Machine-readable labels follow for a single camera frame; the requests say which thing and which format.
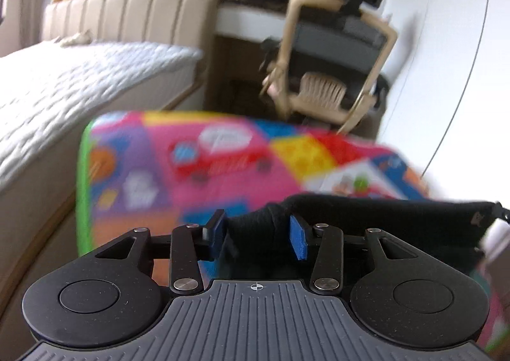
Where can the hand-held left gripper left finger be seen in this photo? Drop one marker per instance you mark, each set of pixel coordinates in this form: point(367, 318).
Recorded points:
point(218, 235)

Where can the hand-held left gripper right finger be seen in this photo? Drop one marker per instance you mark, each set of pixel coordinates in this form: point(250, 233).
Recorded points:
point(298, 236)

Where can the black garment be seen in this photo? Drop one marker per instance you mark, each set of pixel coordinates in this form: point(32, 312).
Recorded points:
point(398, 225)

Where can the colourful printed play mat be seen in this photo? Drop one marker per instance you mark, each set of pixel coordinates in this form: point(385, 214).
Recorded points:
point(239, 162)

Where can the bed with white quilt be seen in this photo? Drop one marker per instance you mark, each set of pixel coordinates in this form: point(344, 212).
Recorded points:
point(48, 225)

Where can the beige mesh office chair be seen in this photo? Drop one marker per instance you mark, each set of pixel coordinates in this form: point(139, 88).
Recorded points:
point(330, 50)

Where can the white desk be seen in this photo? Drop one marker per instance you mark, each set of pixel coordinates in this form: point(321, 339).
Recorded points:
point(247, 18)

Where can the small beige cloth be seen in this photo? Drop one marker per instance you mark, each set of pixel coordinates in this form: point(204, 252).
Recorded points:
point(75, 39)

